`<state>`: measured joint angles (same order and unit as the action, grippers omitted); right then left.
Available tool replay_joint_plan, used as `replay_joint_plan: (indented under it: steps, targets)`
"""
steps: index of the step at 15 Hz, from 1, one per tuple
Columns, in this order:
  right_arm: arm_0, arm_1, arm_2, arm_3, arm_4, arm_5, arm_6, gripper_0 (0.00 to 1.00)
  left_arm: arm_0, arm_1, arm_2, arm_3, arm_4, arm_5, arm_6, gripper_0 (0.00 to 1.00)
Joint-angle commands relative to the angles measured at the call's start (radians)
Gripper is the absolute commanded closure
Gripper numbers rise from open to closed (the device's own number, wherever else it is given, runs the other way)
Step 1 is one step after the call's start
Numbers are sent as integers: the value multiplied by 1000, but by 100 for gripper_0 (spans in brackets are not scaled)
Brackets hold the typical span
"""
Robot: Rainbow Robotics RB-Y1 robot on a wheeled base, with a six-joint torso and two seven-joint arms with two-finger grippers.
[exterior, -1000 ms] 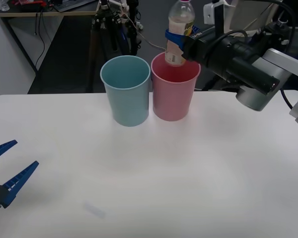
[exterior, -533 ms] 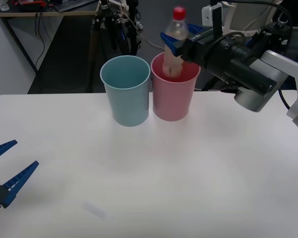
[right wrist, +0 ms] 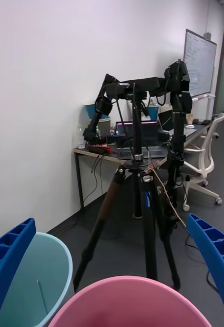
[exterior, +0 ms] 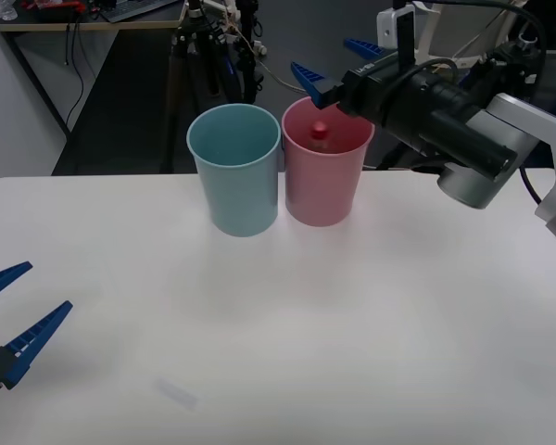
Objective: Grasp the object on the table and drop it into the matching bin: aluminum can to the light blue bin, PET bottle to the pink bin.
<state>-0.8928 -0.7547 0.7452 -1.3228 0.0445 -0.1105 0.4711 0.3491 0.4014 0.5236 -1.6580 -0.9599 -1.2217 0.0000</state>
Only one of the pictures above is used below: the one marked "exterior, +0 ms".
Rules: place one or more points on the pale blue plastic bin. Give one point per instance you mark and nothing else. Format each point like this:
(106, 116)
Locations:
(241, 199)

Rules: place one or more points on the dark desk with wooden edge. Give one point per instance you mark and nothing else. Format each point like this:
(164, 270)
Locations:
(134, 24)

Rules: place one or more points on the red object on desk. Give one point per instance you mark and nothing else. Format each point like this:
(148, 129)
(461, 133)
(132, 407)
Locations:
(51, 6)

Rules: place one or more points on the small clear bottle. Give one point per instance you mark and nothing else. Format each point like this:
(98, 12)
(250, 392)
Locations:
(8, 11)

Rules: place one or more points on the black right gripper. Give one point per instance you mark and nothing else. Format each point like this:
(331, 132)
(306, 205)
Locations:
(366, 90)

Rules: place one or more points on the clear bottle with red cap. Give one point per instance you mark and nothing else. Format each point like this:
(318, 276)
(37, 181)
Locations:
(319, 132)

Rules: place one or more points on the black keyboard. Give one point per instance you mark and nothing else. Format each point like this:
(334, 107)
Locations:
(130, 10)

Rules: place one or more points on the pink plastic bin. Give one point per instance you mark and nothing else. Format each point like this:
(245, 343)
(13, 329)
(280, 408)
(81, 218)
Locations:
(319, 190)

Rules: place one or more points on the silver-grey and black right arm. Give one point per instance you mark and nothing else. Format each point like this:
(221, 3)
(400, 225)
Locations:
(468, 134)

